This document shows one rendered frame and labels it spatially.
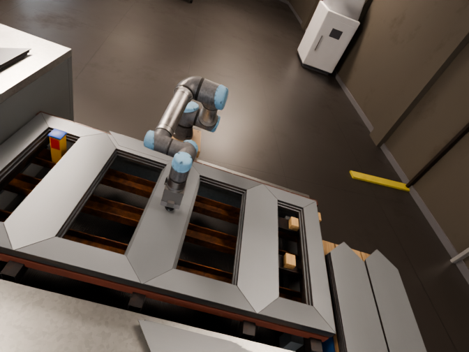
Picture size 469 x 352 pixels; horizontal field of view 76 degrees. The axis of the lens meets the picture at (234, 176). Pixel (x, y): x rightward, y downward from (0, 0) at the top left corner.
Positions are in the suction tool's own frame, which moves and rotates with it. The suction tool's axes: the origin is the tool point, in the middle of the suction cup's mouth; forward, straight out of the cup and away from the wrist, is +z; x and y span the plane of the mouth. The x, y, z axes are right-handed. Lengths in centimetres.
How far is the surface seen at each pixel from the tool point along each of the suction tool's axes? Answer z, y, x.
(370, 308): 0, 97, -27
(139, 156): 0.1, -21.6, 29.3
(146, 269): -0.3, -1.8, -31.5
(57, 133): -3, -60, 25
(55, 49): -19, -82, 73
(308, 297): 2, 67, -27
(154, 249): -0.3, -1.2, -22.4
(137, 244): -0.3, -7.9, -21.9
